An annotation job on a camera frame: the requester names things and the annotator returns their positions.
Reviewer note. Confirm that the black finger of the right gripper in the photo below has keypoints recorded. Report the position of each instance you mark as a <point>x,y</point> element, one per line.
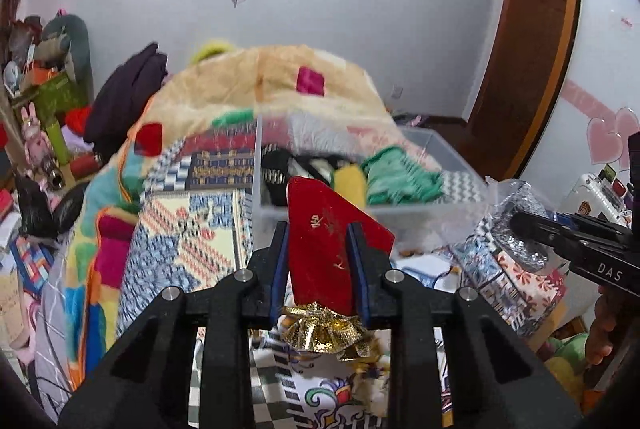
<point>593,226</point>
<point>546,231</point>

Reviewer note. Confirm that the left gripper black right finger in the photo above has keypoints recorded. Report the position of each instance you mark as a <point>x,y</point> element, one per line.
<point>495,380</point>

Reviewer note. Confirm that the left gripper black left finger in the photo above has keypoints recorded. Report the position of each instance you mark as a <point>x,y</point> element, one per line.
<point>144,380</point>

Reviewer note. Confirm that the red velvet pouch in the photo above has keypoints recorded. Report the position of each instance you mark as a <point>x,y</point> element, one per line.
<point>318,218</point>

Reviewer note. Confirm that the yellow sponge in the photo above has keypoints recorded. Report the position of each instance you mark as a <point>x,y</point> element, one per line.
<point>351,183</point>

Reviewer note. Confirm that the white suitcase with stickers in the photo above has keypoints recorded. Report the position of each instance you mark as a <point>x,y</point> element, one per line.
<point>591,198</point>

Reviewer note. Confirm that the silver glitter plastic bag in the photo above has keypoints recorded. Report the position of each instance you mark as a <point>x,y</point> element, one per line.
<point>514,207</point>

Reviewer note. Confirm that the clear plastic storage box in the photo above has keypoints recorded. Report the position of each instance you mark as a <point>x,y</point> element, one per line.
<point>447,220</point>

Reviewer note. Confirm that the brown wooden door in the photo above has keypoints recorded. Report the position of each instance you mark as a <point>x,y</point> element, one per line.
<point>523,78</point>

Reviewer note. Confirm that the patchwork patterned tablecloth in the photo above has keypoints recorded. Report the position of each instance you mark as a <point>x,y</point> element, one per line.
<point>193,233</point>

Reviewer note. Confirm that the green knitted cloth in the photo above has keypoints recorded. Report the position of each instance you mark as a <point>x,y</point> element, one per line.
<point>394,178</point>

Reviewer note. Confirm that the red cylinder tin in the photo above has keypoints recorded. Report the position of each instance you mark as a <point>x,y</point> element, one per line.
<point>85,165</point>

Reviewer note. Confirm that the black white patterned headband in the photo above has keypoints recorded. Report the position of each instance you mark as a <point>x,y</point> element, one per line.
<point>280,165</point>

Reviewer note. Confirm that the pink rabbit toy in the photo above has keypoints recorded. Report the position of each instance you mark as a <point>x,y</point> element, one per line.
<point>37,145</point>

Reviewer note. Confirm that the dark purple garment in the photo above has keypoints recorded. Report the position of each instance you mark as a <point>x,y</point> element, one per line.
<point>122,99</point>

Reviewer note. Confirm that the beige fleece blanket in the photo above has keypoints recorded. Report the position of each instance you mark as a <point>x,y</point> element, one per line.
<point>258,80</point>

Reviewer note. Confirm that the green cardboard box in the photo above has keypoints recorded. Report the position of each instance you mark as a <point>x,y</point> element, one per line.
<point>58,94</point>

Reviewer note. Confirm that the yellow round cushion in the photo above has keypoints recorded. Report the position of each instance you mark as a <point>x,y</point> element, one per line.
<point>212,48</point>

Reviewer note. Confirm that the grey green plush toy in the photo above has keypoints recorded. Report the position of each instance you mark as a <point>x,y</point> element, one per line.
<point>65,43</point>

